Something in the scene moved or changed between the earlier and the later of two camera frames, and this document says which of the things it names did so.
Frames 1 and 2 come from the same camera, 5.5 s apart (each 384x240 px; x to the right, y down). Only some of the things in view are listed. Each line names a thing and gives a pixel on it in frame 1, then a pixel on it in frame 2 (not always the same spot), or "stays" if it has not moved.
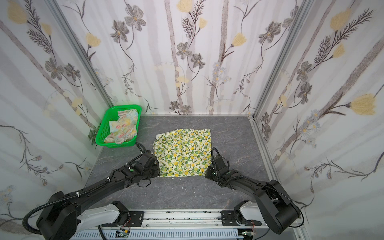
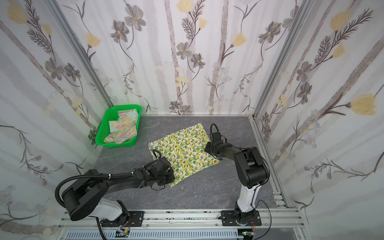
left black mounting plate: (136, 218) stays
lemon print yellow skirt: (183, 152) stays
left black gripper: (153, 167) -> (168, 173)
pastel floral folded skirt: (125, 128) stays
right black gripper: (214, 170) -> (211, 146)
